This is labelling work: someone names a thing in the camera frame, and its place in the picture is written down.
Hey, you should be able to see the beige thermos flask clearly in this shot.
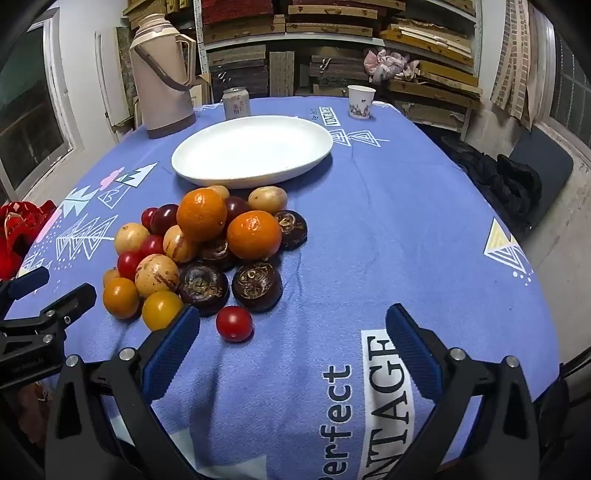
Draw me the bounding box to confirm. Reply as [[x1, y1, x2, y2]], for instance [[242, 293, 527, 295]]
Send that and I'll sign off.
[[128, 13, 198, 139]]

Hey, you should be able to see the barred window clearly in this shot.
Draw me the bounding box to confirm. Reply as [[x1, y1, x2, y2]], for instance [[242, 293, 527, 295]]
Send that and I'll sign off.
[[531, 18, 591, 153]]

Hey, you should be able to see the pale drink can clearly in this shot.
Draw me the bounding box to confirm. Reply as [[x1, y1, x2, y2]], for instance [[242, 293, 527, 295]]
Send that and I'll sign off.
[[222, 88, 251, 120]]

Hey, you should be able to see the dark red cherry tomato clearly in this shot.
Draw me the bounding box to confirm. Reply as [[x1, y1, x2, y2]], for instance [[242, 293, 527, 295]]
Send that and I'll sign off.
[[151, 203, 180, 236], [224, 196, 251, 222]]

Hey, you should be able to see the white-framed window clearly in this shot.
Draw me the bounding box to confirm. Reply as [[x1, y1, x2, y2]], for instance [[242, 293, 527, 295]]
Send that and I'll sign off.
[[0, 21, 86, 204]]

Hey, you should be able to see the black chair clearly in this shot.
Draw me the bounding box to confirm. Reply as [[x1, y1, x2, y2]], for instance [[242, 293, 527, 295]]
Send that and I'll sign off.
[[508, 127, 575, 227]]

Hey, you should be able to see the dark brown water chestnut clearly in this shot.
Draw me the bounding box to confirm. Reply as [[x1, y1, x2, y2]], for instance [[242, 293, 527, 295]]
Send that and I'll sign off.
[[178, 262, 230, 317], [273, 210, 308, 251], [198, 237, 238, 272], [231, 261, 283, 310]]

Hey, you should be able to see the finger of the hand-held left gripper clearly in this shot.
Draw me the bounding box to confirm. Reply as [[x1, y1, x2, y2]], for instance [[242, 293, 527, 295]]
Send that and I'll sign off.
[[0, 282, 98, 344], [0, 267, 51, 319]]

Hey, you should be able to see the white oval plate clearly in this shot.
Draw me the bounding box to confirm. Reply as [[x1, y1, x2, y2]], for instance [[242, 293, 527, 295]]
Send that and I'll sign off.
[[171, 115, 334, 190]]

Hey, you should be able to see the beige brick-pattern cloth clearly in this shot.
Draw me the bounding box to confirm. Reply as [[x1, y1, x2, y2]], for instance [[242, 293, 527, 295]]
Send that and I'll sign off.
[[489, 0, 539, 132]]

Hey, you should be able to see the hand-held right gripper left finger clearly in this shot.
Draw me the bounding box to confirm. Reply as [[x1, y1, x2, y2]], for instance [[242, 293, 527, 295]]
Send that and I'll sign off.
[[44, 305, 201, 480]]

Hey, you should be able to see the red cloth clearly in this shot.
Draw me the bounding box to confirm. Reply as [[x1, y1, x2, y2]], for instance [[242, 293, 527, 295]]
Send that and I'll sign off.
[[0, 199, 58, 282]]

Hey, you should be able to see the white framed panel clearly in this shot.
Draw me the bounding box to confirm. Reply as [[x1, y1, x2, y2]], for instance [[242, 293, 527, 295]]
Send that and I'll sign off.
[[95, 28, 139, 134]]

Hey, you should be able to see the pink crumpled cloth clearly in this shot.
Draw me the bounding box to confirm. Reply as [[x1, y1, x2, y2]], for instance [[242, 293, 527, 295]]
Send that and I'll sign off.
[[364, 47, 419, 85]]

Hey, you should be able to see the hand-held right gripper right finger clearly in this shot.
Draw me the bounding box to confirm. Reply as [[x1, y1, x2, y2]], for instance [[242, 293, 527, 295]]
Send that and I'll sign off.
[[385, 304, 543, 480]]

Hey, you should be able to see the orange mandarin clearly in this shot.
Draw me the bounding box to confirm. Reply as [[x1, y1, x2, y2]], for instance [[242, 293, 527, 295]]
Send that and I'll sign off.
[[176, 188, 228, 244], [227, 210, 283, 260]]

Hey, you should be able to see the white printed paper cup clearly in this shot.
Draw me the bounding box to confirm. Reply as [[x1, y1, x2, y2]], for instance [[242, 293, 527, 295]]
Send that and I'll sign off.
[[347, 85, 376, 120]]

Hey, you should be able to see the black jacket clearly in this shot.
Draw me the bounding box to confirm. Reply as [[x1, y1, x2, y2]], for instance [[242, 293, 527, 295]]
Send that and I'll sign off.
[[441, 136, 543, 227]]

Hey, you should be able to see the blue printed tablecloth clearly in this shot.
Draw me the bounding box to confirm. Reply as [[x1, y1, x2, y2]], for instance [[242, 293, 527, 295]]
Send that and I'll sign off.
[[9, 96, 561, 480]]

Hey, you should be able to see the tan potato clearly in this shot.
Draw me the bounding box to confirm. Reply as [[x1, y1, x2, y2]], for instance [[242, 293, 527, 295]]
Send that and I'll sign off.
[[248, 185, 288, 216]]

